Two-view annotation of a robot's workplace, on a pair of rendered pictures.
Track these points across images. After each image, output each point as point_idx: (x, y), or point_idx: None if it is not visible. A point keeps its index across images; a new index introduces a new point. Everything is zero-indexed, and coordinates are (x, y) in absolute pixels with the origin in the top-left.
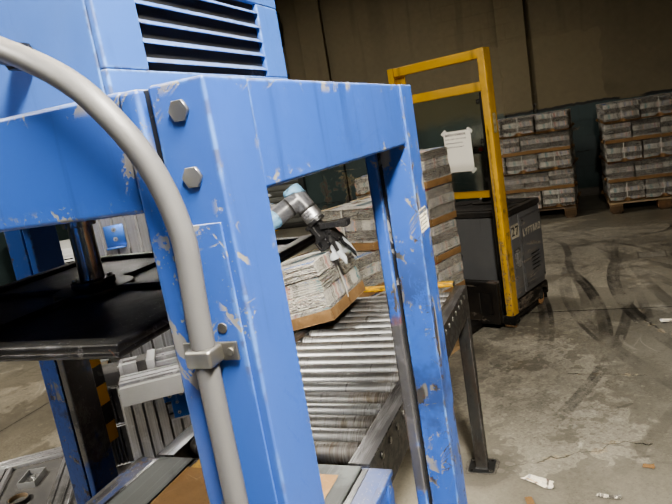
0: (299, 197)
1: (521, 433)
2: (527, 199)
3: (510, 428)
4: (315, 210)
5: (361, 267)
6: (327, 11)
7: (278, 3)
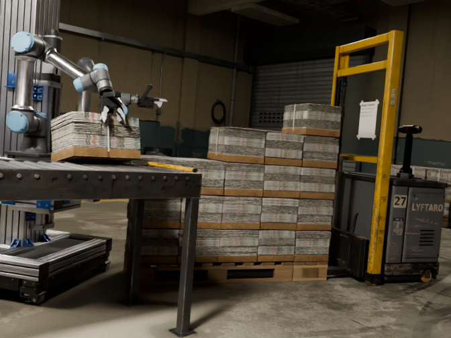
0: (98, 72)
1: (243, 330)
2: (434, 181)
3: (242, 325)
4: (104, 83)
5: (208, 169)
6: (413, 33)
7: (378, 23)
